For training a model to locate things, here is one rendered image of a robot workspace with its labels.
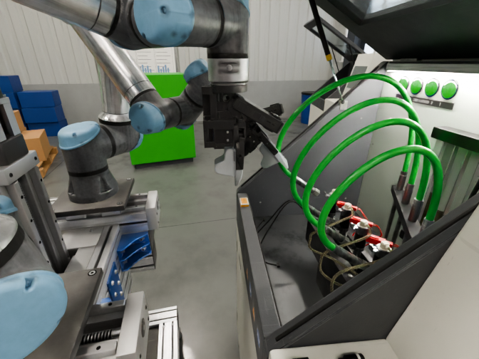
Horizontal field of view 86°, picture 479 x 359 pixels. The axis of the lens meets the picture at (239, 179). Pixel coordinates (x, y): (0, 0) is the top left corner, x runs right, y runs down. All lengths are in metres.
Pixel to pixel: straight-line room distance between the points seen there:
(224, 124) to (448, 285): 0.44
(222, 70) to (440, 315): 0.52
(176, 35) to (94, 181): 0.62
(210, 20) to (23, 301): 0.41
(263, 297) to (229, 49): 0.52
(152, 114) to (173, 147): 3.41
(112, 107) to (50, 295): 0.69
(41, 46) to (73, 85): 0.93
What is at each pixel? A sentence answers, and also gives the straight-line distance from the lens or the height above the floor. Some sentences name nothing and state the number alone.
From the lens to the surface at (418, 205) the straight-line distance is 0.72.
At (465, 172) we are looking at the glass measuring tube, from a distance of 0.81.
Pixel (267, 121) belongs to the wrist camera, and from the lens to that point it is 0.52.
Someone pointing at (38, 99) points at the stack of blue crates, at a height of 0.77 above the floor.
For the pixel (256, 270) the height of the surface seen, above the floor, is 0.95.
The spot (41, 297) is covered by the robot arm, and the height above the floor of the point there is 1.22.
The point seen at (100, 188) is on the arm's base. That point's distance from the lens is 0.94.
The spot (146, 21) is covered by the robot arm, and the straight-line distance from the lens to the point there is 0.42.
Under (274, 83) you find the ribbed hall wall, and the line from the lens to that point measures 7.55.
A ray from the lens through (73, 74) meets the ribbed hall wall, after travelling 7.45.
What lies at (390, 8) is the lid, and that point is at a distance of 0.91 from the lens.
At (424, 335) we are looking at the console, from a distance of 0.56.
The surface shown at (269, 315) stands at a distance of 0.63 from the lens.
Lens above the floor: 1.44
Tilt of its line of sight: 24 degrees down
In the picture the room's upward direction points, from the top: straight up
